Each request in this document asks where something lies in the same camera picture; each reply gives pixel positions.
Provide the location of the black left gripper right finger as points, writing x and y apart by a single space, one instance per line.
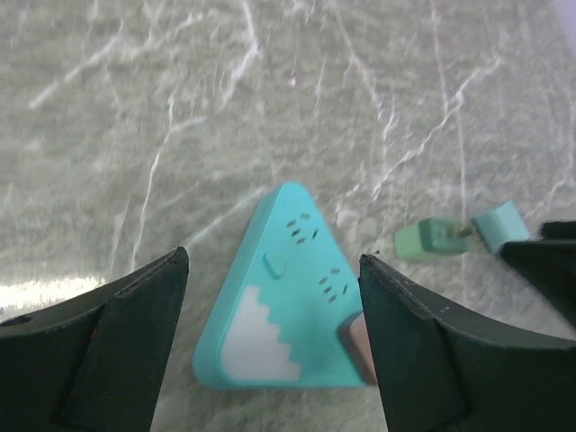
443 367

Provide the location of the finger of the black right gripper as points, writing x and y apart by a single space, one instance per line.
547 263

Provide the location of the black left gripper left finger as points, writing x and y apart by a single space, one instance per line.
95 362

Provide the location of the pink plug adapter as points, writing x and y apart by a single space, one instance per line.
353 335

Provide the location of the teal triangular power strip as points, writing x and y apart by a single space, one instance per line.
289 288

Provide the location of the teal plug adapter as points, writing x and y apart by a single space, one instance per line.
500 225

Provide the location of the green plug adapter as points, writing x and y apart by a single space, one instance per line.
431 239

